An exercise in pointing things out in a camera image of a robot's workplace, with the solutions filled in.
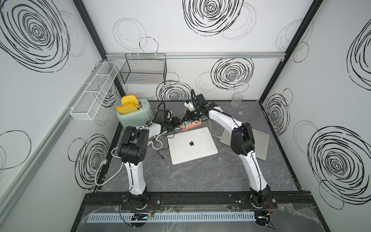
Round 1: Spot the orange power strip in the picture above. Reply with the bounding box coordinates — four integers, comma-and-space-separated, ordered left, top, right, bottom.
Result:
180, 120, 202, 131

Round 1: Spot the black charging cable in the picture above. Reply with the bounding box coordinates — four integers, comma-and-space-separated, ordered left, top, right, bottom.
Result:
156, 127, 178, 160

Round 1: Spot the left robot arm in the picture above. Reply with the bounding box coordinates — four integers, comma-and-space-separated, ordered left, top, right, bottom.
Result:
117, 117, 183, 206

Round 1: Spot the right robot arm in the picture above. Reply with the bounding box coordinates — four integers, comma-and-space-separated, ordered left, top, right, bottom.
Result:
183, 101, 271, 209

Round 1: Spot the white apple laptop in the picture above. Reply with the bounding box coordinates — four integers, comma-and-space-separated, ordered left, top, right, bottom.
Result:
167, 127, 218, 165

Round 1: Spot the silver grey laptop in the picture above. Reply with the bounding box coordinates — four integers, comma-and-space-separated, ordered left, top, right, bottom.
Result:
220, 129, 270, 160

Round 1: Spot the mint green toaster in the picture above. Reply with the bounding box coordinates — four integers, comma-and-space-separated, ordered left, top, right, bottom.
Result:
116, 99, 154, 129

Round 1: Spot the front yellow toast slice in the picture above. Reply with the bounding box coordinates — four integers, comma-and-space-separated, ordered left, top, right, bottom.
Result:
116, 103, 138, 115

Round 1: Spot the yellow toast slice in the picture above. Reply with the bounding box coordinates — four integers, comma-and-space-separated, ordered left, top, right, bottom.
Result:
121, 95, 139, 105
116, 103, 138, 115

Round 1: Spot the clear drinking glass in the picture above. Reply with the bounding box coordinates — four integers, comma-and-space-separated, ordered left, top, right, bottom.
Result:
231, 93, 243, 107

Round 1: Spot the rear yellow toast slice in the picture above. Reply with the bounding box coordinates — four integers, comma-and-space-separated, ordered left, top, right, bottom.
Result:
121, 95, 139, 105

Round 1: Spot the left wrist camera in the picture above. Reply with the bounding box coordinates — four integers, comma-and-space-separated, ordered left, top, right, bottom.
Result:
155, 109, 172, 124

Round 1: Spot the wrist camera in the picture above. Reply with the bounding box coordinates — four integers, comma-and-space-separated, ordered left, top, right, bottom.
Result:
184, 94, 207, 112
155, 109, 172, 124

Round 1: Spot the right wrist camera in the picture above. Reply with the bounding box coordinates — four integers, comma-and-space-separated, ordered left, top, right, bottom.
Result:
184, 94, 207, 112

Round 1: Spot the thick white power cord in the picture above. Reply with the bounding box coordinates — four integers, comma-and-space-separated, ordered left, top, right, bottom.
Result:
94, 130, 172, 187

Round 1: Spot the white toaster cord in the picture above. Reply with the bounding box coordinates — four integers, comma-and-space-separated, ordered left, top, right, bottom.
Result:
135, 104, 154, 127

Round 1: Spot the black wire basket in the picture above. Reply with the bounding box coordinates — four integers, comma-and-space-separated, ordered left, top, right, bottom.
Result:
120, 53, 167, 85

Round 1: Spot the white wire shelf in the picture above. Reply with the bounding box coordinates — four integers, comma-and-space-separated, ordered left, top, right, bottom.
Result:
70, 61, 119, 120

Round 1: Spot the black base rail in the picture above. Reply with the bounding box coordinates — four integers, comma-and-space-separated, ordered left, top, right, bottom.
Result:
80, 191, 315, 210

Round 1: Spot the grey slotted cable duct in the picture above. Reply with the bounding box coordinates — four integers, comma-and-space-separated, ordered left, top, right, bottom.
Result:
86, 212, 256, 223

